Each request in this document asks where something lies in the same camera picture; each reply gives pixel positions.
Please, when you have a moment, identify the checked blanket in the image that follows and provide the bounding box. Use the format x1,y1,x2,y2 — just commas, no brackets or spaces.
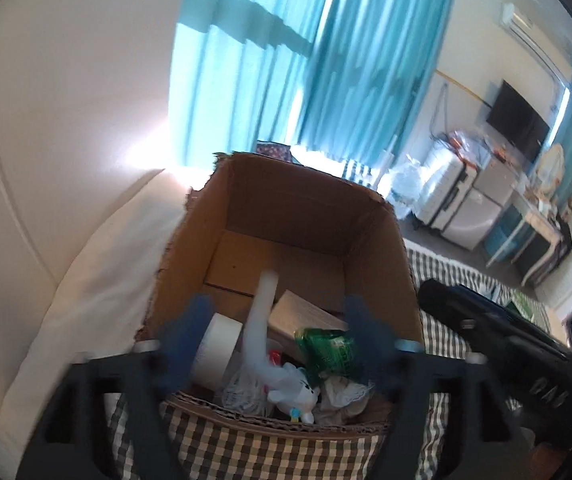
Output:
108,240,572,480

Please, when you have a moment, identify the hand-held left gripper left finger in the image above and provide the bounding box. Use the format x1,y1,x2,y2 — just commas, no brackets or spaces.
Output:
16,294,217,480

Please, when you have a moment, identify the white suitcase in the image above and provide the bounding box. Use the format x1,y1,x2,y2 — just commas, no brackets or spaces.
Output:
418,135,471,231

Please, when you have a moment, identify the white dressing table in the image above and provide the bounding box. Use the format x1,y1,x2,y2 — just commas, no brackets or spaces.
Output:
486,195,572,286

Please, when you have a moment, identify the brown cardboard tube roll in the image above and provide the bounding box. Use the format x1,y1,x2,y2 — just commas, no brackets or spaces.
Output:
190,312,243,391

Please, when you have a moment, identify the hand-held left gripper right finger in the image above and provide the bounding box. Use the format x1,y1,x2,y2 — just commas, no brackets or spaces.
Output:
343,294,531,480

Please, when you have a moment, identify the white pillow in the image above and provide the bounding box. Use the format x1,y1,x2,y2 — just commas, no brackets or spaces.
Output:
0,167,191,480

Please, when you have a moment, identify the white framed mirror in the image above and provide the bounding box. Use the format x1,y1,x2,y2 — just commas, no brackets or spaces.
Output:
533,142,566,196

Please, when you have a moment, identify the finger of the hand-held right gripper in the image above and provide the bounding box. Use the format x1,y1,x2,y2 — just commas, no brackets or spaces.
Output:
418,279,572,356

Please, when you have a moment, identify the dark patterned cloth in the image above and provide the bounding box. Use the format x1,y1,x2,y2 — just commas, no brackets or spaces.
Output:
256,141,294,161

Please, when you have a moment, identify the clear plastic floss pick jar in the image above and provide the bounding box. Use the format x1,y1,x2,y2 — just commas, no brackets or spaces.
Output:
221,365,271,417

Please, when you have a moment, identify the small beige cardboard box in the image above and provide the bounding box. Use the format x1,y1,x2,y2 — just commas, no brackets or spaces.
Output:
268,289,351,343

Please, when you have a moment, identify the large brown cardboard box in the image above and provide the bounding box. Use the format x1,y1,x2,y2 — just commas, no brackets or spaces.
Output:
136,151,427,433

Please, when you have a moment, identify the white air conditioner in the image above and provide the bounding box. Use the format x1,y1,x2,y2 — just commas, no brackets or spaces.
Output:
500,2,572,78

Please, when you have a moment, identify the silver mini fridge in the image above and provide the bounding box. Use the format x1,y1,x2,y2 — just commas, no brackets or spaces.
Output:
440,160,521,251

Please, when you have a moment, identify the black television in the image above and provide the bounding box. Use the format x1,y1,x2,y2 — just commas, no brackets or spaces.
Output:
486,80,551,163

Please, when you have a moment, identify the green snack packet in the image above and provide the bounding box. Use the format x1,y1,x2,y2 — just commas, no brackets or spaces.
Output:
295,327,367,381

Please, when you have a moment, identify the white lace cloth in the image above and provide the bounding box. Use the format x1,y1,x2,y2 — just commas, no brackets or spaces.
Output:
313,375,374,423

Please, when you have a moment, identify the white plush toy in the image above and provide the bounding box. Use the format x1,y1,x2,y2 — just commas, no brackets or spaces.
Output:
243,270,323,426

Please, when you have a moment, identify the clear plastic bag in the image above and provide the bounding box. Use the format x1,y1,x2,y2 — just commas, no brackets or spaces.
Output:
391,157,429,216

